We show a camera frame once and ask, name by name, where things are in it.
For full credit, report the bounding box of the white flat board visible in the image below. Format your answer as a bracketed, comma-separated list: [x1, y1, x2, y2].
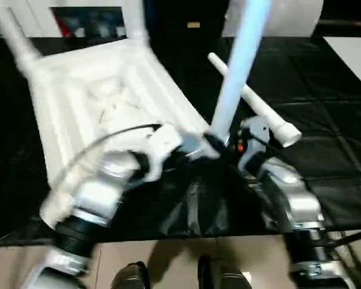
[324, 36, 361, 96]

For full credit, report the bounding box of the black metal table leg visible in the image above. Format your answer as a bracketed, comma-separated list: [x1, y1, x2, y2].
[332, 228, 361, 246]

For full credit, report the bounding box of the black robot foot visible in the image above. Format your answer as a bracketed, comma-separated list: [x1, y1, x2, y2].
[196, 255, 255, 289]
[110, 261, 150, 289]

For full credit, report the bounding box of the black left robot foot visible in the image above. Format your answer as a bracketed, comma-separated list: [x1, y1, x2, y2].
[110, 261, 150, 289]

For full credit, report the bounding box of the white plastic table top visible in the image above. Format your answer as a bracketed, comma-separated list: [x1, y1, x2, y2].
[25, 41, 222, 193]

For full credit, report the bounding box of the white cabinet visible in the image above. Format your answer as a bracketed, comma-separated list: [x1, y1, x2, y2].
[0, 0, 146, 40]

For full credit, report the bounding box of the black box with yellow label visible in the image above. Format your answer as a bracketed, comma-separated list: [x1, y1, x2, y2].
[146, 0, 230, 38]

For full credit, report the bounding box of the black right robot foot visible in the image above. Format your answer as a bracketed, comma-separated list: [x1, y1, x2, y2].
[196, 255, 255, 289]

